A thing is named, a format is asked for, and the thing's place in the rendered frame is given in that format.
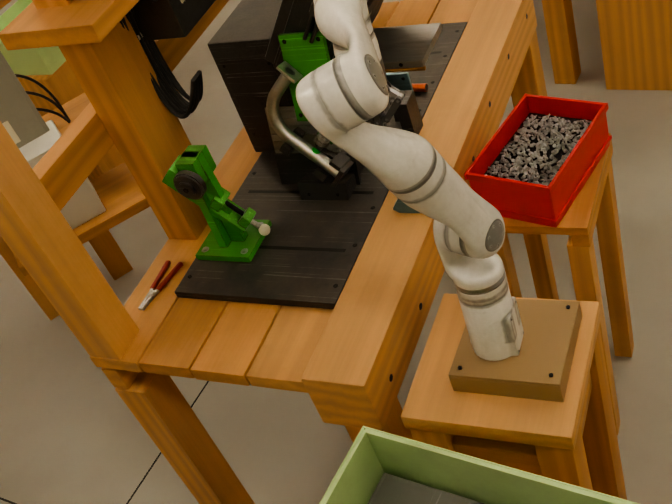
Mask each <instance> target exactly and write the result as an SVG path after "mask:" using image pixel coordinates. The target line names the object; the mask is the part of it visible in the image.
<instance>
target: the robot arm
mask: <svg viewBox="0 0 672 504"><path fill-rule="evenodd" d="M313 2H314V14H315V21H316V24H317V26H318V29H319V30H320V32H321V33H322V34H323V36H324V37H325V38H326V39H328V40H329V41H331V42H332V43H333V50H334V55H335V58H334V59H332V60H331V61H329V62H327V63H325V64H324V65H322V66H320V67H319V68H317V69H315V70H314V71H312V72H310V73H309V74H308V75H306V76H305V77H304V78H302V79H301V80H300V81H299V83H298V84H297V87H296V100H297V103H298V105H299V107H300V109H301V111H302V113H303V114H304V116H305V117H306V119H307V120H308V121H309V123H310V124H311V125H312V126H313V127H314V128H315V129H316V130H317V131H318V132H319V133H321V134H322V135H323V136H324V137H326V138H327V139H328V140H330V141H331V142H332V143H334V144H335V145H336V146H338V147H339V148H341V149H342V150H344V151H345V152H346V153H348V154H349V155H351V156H352V157H353V158H355V159H356V160H357V161H359V162H360V163H361V164H362V165H363V166H365V167H366V168H367V169H368V170H369V171H370V172H371V173H372V174H373V175H374V176H375V177H376V178H377V179H378V180H379V181H380V182H381V183H382V184H383V185H384V186H385V187H386V188H387V189H388V190H389V191H390V192H392V193H393V194H394V195H395V196H396V197H397V198H398V199H399V200H401V201H402V202H403V203H405V204H406V205H407V206H409V207H411V208H412V209H414V210H416V211H418V212H420V213H422V214H424V215H426V216H428V217H430V218H432V219H434V221H433V235H434V240H435V244H436V247H437V250H438V252H439V255H440V258H441V260H442V263H443V266H444V268H445V271H446V273H447V274H448V276H449V277H450V278H451V279H452V280H453V282H454V285H455V288H456V292H457V295H458V299H459V302H460V306H461V309H462V312H463V316H464V319H465V323H466V326H467V330H468V333H469V336H470V340H471V344H472V346H473V349H474V352H475V353H476V354H477V355H478V356H479V357H480V358H482V359H485V360H489V361H498V360H503V359H506V358H508V357H511V356H518V355H519V352H520V347H521V343H522V339H523V334H524V330H523V326H522V322H521V318H520V314H519V309H518V305H517V301H516V297H514V296H511V293H510V289H509V285H508V281H507V277H506V273H505V268H504V264H503V261H502V259H501V257H500V256H499V255H498V254H497V252H498V251H499V250H500V248H501V247H502V245H503V243H504V239H505V224H504V220H503V218H502V216H501V214H500V212H499V211H498V210H497V209H496V208H495V207H494V206H493V205H491V204H490V203H489V202H487V201H486V200H485V199H483V198H482V197H481V196H480V195H478V194H477V193H476V192H475V191H474V190H472V189H471V188H470V187H469V186H468V185H467V183H466V182H465V181H464V180H463V179H462V178H461V177H460V176H459V175H458V174H457V172H456V171H455V170H454V169H453V168H452V167H451V166H450V165H449V164H448V163H447V162H446V161H445V159H444V158H443V157H442V156H441V154H440V153H439V152H438V151H437V150H436V149H435V148H434V147H433V146H432V145H431V144H430V143H429V142H428V141H427V140H426V139H425V138H423V137H422V136H420V135H418V134H416V133H413V132H409V131H406V130H401V129H396V128H391V127H387V126H386V123H389V122H390V120H391V118H392V117H393V115H394V114H395V112H396V110H397V109H398V107H399V105H400V104H401V102H402V100H403V98H404V96H405V92H404V91H403V90H400V91H399V92H398V91H396V90H394V89H392V88H391V84H390V82H389V81H388V80H387V78H386V71H385V67H384V63H383V59H382V56H381V52H380V48H379V44H378V41H377V38H376V35H375V33H374V31H373V27H372V23H371V19H370V15H369V11H368V7H367V0H313ZM389 96H390V99H389ZM389 101H390V103H391V106H390V107H389V109H388V111H386V112H385V111H384V110H385V109H386V107H387V105H388V102H389Z"/></svg>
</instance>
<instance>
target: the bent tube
mask: <svg viewBox="0 0 672 504"><path fill-rule="evenodd" d="M276 69H277V70H278V71H279V72H280V73H281V74H280V76H279V77H278V79H277V80H276V82H275V84H274V85H273V87H272V88H271V90H270V92H269V94H268V97H267V103H266V110H267V116H268V119H269V122H270V124H271V126H272V128H273V129H274V131H275V132H276V134H277V135H278V136H279V137H280V138H281V139H282V140H284V141H285V142H286V143H288V144H289V145H290V146H292V147H293V148H295V149H296V150H297V151H299V152H300V153H302V154H303V155H304V156H306V157H307V158H308V159H310V160H311V161H313V162H314V163H315V164H317V165H318V166H319V167H321V168H322V169H324V170H325V171H326V172H328V173H329V174H331V175H332V176H333V177H336V176H337V174H338V172H339V171H338V170H336V169H335V168H333V167H332V166H331V165H329V163H330V161H331V159H330V158H329V157H327V156H326V155H324V154H323V153H322V152H321V153H319V154H315V153H313V151H312V148H313V146H312V145H311V144H309V143H308V142H306V141H305V140H304V139H302V138H301V137H299V136H298V135H297V134H295V133H294V132H293V131H291V130H290V129H289V128H288V127H287V126H286V125H285V123H284V122H283V120H282V118H281V115H280V111H279V102H280V99H281V97H282V95H283V94H284V92H285V91H286V89H287V88H288V86H289V85H290V83H291V82H292V83H294V84H295V83H296V82H297V81H299V80H300V79H301V78H302V77H303V75H302V74H301V73H299V72H298V71H297V70H296V69H295V68H293V67H292V66H291V65H290V64H289V63H287V62H286V61H284V62H282V63H281V64H280V65H278V66H277V67H276Z"/></svg>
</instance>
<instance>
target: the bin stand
mask: <svg viewBox="0 0 672 504"><path fill-rule="evenodd" d="M612 154H613V146H612V139H611V141H610V146H609V147H608V149H607V150H606V152H605V153H604V155H603V157H602V158H601V160H600V161H599V163H598V164H597V166H596V167H595V169H594V170H593V172H592V174H591V175H590V177H589V178H588V180H587V181H586V183H585V184H584V186H583V187H582V189H581V191H580V192H579V194H578V195H577V197H576V198H575V200H574V201H573V203H572V205H571V206H570V208H569V209H568V211H567V212H566V214H565V215H564V217H563V218H562V220H561V222H560V223H559V225H558V226H557V227H556V228H555V227H550V226H545V225H540V224H535V223H530V222H525V221H520V220H516V219H511V218H506V217H502V218H503V220H504V224H505V239H504V243H503V245H502V247H501V248H500V250H499V251H498V252H497V254H498V255H499V256H500V257H501V259H502V261H503V264H504V268H505V273H506V277H507V281H508V285H509V289H510V293H511V296H514V297H522V295H521V291H520V286H519V282H518V278H517V274H516V269H515V265H514V261H513V257H512V252H511V248H510V244H509V240H508V235H507V233H519V234H523V236H524V240H525V245H526V249H527V254H528V258H529V263H530V268H531V272H532V277H533V281H534V286H535V290H536V295H537V298H540V299H559V296H558V291H557V286H556V281H555V276H554V271H553V266H552V261H551V256H550V250H549V245H548V240H547V235H546V234H553V235H569V238H568V242H567V250H568V256H569V262H570V267H571V273H572V278H573V284H574V290H575V295H576V300H577V301H596V302H599V304H600V310H601V319H600V331H601V337H602V343H603V350H604V356H605V362H606V369H607V375H608V381H609V388H610V394H611V401H612V407H613V413H614V420H615V426H616V432H617V435H618V433H619V427H620V416H619V409H618V402H617V396H616V389H615V382H614V376H613V369H612V362H611V356H610V349H609V342H608V336H607V329H606V322H605V316H604V309H603V302H602V296H601V289H600V282H599V276H598V269H597V263H596V256H595V249H594V243H593V233H594V229H595V225H596V228H597V235H598V242H599V249H600V256H601V263H602V270H603V277H604V283H605V290H606V297H607V304H608V311H609V318H610V325H611V332H612V339H613V345H614V352H615V356H621V357H632V354H633V349H634V340H633V332H632V324H631V316H630V308H629V299H628V291H627V283H626V275H625V267H624V258H623V250H622V242H621V234H620V226H619V217H618V209H617V201H616V193H615V185H614V176H613V168H612V160H611V158H612Z"/></svg>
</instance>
